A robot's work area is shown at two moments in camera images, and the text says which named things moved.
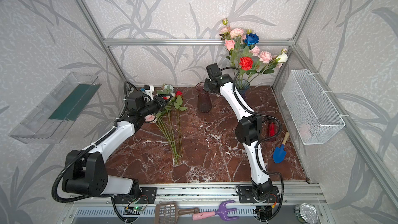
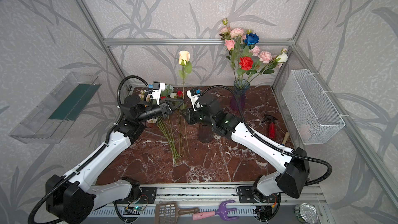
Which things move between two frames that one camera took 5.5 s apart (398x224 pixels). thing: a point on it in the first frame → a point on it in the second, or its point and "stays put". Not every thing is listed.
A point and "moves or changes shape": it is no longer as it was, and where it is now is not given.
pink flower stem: (229, 45) stays put
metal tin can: (306, 213) stays put
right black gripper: (210, 85) → (191, 116)
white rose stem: (282, 58) stays put
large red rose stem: (246, 64) stays put
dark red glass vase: (204, 102) moves or changes shape
